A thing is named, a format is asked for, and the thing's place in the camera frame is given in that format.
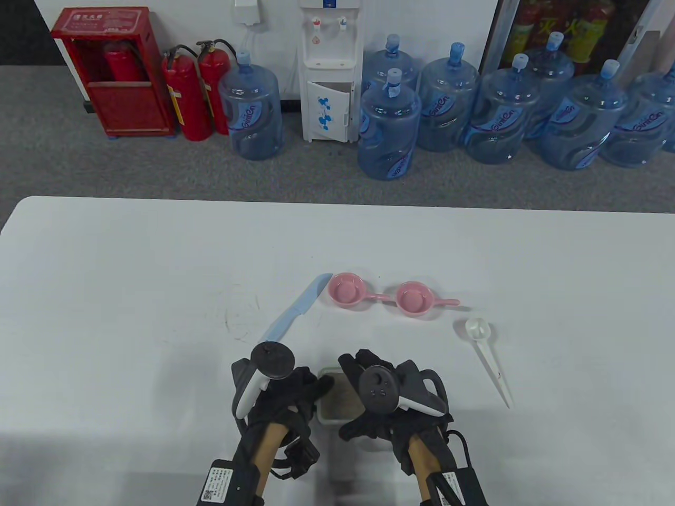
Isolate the large blue water bottle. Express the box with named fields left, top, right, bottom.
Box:
left=218, top=51, right=285, bottom=161

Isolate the person's left forearm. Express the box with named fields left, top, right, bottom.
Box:
left=232, top=422, right=296, bottom=506

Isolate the person's right hand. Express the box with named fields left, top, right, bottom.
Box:
left=337, top=349, right=454, bottom=464

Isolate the row of blue water jugs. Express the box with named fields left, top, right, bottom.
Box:
left=357, top=32, right=675, bottom=181

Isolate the light blue plastic knife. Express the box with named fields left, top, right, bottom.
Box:
left=259, top=273, right=334, bottom=346

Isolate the black labelled wrist box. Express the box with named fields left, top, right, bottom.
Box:
left=196, top=460, right=264, bottom=506
left=432, top=466, right=488, bottom=506

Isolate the red extinguisher inside cabinet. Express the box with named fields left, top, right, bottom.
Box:
left=103, top=42, right=146, bottom=82

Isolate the person's right forearm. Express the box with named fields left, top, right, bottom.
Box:
left=393, top=430, right=475, bottom=506

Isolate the black grey hand controller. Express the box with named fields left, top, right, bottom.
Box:
left=358, top=365, right=448, bottom=418
left=231, top=342, right=296, bottom=421

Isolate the white plastic coffee spoon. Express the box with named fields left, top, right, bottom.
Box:
left=464, top=317, right=515, bottom=411

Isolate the white sesame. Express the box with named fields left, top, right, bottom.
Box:
left=323, top=374, right=363, bottom=420

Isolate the pink handled bowl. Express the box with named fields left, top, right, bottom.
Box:
left=396, top=281, right=460, bottom=317
left=328, top=273, right=393, bottom=310

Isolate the clear plastic sesame container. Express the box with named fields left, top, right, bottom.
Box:
left=316, top=367, right=367, bottom=426

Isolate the grey leaning panel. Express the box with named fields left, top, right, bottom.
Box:
left=614, top=29, right=662, bottom=80

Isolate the white water dispenser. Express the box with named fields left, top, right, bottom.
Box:
left=297, top=0, right=365, bottom=144

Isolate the person's left hand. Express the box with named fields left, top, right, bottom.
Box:
left=240, top=366, right=334, bottom=449

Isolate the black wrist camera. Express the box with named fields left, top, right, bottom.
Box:
left=272, top=440, right=321, bottom=480

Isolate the white wall box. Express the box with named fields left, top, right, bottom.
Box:
left=234, top=0, right=263, bottom=25

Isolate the red fire extinguisher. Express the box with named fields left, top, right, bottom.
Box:
left=161, top=45, right=213, bottom=142
left=196, top=38, right=237, bottom=136

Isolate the red fire extinguisher cabinet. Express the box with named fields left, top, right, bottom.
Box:
left=51, top=6, right=177, bottom=140

